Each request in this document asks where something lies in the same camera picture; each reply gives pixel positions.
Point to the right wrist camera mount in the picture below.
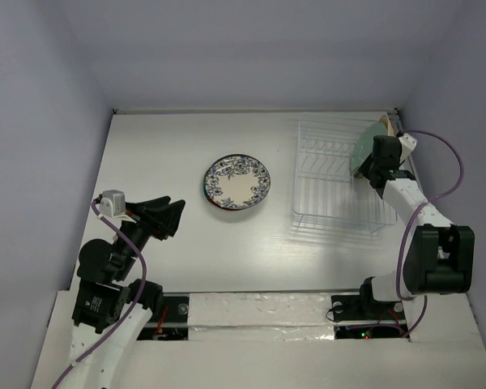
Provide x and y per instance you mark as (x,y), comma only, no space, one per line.
(408,145)

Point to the white plate with red rim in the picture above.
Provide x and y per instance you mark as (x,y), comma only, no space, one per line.
(212,189)

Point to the blue floral patterned plate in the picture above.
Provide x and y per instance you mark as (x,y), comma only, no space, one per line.
(238,181)

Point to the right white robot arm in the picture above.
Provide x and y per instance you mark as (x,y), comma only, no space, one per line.
(435,255)

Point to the green plate with flower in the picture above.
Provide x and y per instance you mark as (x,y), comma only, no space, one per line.
(364,145)

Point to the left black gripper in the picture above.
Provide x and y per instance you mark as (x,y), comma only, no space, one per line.
(146,211)

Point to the yellow plate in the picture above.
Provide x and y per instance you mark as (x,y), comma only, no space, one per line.
(385,121)

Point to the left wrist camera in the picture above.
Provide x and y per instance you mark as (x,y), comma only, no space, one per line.
(112,204)

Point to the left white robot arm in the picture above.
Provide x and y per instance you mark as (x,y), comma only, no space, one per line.
(115,300)

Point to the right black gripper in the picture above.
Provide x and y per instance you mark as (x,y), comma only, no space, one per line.
(373,163)

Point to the white wire dish rack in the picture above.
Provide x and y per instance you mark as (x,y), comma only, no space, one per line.
(325,194)

